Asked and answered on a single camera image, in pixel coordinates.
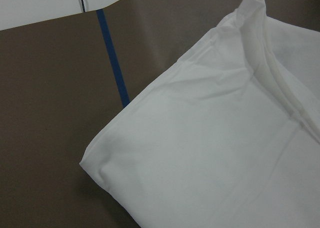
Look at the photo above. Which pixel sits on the white printed t-shirt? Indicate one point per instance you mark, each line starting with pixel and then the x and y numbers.
pixel 227 137

